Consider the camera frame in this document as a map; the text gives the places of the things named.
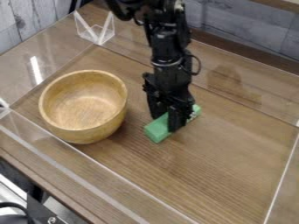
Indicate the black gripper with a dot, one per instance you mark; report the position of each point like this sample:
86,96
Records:
168,90

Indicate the green rectangular block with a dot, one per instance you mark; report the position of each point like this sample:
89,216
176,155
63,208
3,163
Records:
157,129

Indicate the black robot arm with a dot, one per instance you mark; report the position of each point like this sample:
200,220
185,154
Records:
162,17

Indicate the wooden bowl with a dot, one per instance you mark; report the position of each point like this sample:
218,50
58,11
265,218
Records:
84,106

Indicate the clear acrylic enclosure wall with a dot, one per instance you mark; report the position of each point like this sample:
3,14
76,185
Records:
226,170

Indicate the clear acrylic corner bracket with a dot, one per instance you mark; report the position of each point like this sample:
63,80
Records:
98,34

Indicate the black metal bracket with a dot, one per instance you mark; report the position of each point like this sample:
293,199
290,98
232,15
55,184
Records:
41,214

